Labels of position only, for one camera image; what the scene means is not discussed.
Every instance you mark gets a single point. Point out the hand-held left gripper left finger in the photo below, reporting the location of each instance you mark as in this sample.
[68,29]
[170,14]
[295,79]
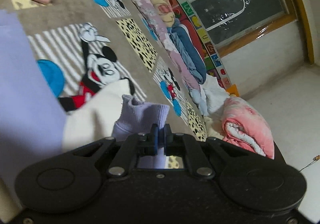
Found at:
[155,136]

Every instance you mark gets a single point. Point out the red pillow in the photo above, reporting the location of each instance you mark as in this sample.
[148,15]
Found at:
[196,38]

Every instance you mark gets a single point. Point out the colourful picture headboard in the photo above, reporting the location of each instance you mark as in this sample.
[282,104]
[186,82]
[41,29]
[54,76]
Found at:
[212,51]

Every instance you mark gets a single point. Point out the orange object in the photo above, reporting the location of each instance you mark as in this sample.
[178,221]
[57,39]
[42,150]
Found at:
[232,90]

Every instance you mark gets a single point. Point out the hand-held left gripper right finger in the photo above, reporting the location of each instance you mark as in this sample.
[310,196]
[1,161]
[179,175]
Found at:
[167,139]

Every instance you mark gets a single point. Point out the cartoon mouse printed blanket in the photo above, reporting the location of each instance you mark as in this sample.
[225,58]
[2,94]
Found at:
[62,13]

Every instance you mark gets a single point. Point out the blue folded blanket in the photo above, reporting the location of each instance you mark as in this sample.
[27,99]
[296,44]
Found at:
[190,48]

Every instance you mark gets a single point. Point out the pink rolled quilt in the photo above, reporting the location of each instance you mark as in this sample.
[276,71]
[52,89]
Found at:
[247,124]

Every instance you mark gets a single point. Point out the cream and purple sequin sweatshirt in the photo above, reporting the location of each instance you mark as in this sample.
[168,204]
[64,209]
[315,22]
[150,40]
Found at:
[25,88]

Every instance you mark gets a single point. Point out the white crumpled cloth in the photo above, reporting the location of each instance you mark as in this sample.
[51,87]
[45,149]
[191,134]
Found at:
[217,94]

